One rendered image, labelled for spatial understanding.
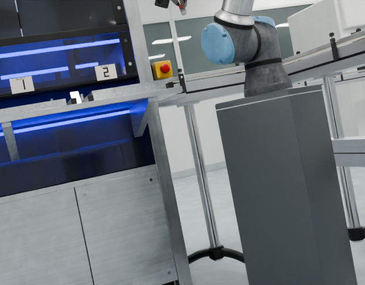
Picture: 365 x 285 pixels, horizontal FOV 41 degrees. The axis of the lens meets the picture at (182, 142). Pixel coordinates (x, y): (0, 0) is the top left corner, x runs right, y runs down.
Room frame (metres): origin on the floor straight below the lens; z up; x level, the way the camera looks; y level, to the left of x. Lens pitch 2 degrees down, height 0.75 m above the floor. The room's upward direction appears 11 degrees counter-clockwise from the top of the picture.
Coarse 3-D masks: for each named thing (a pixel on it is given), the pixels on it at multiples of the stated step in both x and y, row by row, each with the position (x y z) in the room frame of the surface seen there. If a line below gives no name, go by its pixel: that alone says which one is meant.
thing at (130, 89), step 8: (160, 80) 1.73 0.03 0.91; (112, 88) 1.68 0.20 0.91; (120, 88) 1.69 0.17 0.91; (128, 88) 1.69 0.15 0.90; (136, 88) 1.70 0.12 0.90; (144, 88) 1.71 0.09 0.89; (152, 88) 1.72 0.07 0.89; (160, 88) 1.73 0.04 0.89; (96, 96) 1.66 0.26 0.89; (104, 96) 1.67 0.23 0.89; (112, 96) 1.68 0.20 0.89
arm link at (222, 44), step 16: (224, 0) 1.37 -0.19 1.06; (240, 0) 1.34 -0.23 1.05; (224, 16) 1.36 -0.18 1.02; (240, 16) 1.36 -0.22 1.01; (208, 32) 1.39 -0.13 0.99; (224, 32) 1.35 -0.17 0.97; (240, 32) 1.36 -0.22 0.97; (208, 48) 1.41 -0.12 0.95; (224, 48) 1.36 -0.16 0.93; (240, 48) 1.39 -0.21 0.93; (256, 48) 1.43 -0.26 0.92; (224, 64) 1.44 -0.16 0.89
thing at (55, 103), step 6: (42, 102) 1.72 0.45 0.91; (48, 102) 1.72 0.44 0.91; (54, 102) 1.73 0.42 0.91; (60, 102) 1.74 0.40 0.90; (6, 108) 1.68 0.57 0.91; (12, 108) 1.69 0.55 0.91; (18, 108) 1.69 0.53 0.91; (24, 108) 1.70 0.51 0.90; (30, 108) 1.70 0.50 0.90; (36, 108) 1.71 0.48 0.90; (42, 108) 1.72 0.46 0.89; (48, 108) 1.72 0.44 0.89; (0, 114) 1.67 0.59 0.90; (6, 114) 1.68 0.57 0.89
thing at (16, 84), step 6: (18, 78) 1.94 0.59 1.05; (24, 78) 1.95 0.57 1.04; (30, 78) 1.96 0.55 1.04; (12, 84) 1.94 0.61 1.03; (18, 84) 1.94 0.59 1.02; (30, 84) 1.96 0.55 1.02; (12, 90) 1.94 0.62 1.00; (18, 90) 1.94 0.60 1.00; (24, 90) 1.95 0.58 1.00; (30, 90) 1.96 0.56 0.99
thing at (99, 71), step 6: (96, 66) 2.04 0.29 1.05; (102, 66) 2.05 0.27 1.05; (108, 66) 2.06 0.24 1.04; (114, 66) 2.06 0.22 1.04; (96, 72) 2.04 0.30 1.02; (102, 72) 2.05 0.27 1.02; (108, 72) 2.06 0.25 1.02; (114, 72) 2.06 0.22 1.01; (102, 78) 2.05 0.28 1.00; (108, 78) 2.05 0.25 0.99
